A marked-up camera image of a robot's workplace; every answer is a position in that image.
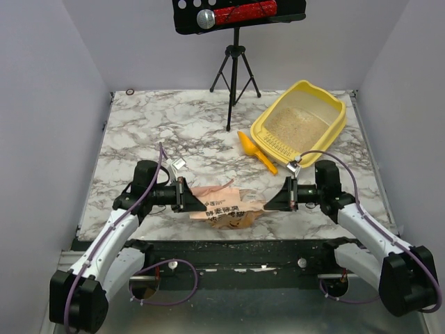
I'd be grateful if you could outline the yellow litter scoop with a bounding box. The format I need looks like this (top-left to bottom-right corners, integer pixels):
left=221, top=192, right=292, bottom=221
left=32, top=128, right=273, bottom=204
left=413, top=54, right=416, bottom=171
left=237, top=131, right=278, bottom=175

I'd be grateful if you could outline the yellow litter box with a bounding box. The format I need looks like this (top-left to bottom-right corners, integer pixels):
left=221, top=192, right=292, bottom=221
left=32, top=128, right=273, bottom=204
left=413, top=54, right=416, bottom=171
left=250, top=80, right=346, bottom=168

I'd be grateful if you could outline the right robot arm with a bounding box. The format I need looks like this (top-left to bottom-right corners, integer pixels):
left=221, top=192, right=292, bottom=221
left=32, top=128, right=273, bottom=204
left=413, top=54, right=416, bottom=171
left=264, top=160, right=443, bottom=317

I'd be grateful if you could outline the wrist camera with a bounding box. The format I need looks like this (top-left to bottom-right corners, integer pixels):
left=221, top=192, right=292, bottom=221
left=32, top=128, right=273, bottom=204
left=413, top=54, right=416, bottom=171
left=166, top=157, right=186, bottom=181
left=286, top=157, right=302, bottom=179

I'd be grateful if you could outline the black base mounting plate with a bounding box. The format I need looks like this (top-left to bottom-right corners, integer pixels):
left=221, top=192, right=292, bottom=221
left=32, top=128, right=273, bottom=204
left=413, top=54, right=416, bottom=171
left=79, top=237, right=373, bottom=296

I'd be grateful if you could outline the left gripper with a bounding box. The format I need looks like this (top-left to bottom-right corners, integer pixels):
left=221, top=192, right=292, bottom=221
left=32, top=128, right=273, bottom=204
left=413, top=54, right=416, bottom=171
left=149, top=176, right=207, bottom=213

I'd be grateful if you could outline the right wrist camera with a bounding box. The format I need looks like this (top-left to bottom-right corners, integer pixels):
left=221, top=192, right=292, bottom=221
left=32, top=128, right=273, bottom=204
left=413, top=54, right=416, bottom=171
left=286, top=157, right=302, bottom=179

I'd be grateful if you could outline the red handled microphone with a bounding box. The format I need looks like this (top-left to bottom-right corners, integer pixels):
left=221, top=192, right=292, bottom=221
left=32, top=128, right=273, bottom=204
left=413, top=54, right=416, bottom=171
left=196, top=1, right=277, bottom=30

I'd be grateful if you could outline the pink cat litter bag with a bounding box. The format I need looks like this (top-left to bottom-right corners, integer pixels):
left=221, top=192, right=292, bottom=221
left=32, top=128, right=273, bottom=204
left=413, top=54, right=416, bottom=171
left=189, top=180, right=267, bottom=230

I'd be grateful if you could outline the aluminium rail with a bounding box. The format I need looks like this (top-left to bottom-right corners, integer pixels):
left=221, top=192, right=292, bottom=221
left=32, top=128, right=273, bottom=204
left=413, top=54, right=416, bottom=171
left=58, top=248, right=145, bottom=283

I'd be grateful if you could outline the black tripod stand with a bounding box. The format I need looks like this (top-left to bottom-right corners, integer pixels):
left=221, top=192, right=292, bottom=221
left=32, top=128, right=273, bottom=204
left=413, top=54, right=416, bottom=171
left=209, top=27, right=261, bottom=132

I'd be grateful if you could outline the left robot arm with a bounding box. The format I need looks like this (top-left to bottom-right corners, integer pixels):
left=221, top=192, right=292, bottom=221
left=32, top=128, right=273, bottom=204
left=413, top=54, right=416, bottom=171
left=49, top=160, right=206, bottom=333

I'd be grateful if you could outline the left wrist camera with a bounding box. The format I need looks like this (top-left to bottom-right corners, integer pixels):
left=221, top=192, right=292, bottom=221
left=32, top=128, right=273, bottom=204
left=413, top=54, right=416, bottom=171
left=166, top=157, right=186, bottom=181

